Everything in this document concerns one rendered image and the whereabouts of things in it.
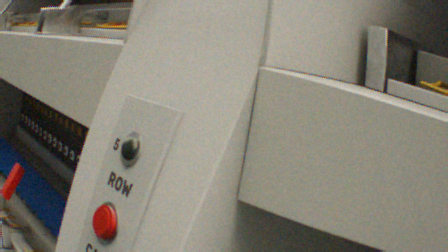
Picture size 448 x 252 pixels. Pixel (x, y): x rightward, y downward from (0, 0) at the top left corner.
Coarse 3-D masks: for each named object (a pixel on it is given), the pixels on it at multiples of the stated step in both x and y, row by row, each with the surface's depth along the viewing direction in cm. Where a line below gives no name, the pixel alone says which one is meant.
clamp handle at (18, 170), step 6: (18, 168) 45; (12, 174) 45; (18, 174) 45; (6, 180) 46; (12, 180) 45; (18, 180) 45; (6, 186) 45; (12, 186) 45; (6, 192) 45; (12, 192) 45; (0, 198) 45; (6, 198) 45; (0, 204) 44; (0, 210) 44
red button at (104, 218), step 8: (104, 208) 26; (96, 216) 26; (104, 216) 26; (112, 216) 25; (96, 224) 26; (104, 224) 25; (112, 224) 25; (96, 232) 26; (104, 232) 25; (112, 232) 25
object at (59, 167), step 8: (0, 120) 85; (8, 120) 86; (0, 128) 85; (8, 128) 86; (0, 136) 86; (24, 136) 81; (32, 136) 79; (32, 144) 77; (40, 144) 75; (40, 152) 74; (48, 152) 72; (48, 160) 72; (56, 160) 69; (56, 168) 69; (64, 168) 67; (64, 176) 67; (72, 176) 65; (16, 240) 48; (24, 240) 49; (32, 248) 48
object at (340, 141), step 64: (320, 0) 24; (384, 0) 27; (320, 64) 24; (384, 64) 24; (256, 128) 23; (320, 128) 21; (384, 128) 18; (256, 192) 23; (320, 192) 20; (384, 192) 18
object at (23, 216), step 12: (0, 180) 58; (0, 192) 56; (12, 204) 52; (24, 204) 53; (0, 216) 51; (12, 216) 52; (24, 216) 49; (36, 228) 47; (36, 240) 46; (48, 240) 45
